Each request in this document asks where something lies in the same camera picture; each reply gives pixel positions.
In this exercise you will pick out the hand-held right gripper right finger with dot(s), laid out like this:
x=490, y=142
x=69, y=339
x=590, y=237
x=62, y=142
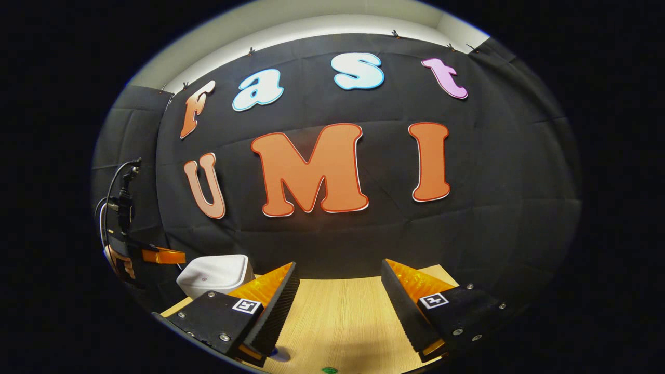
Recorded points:
x=402, y=306

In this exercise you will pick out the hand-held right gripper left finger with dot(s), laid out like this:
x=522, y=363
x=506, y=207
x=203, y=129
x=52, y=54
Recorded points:
x=278, y=306

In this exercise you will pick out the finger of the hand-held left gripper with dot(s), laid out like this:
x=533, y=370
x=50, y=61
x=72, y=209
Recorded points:
x=163, y=255

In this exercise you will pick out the blue pop can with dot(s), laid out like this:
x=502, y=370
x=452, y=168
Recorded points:
x=282, y=356

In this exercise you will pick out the white desktop garbage bin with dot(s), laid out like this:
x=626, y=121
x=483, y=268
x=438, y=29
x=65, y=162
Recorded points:
x=218, y=275

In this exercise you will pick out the wooden desktop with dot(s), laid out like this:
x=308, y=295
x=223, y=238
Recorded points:
x=343, y=322

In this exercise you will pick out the black backdrop cloth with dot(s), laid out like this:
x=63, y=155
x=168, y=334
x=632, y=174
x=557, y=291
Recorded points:
x=363, y=239

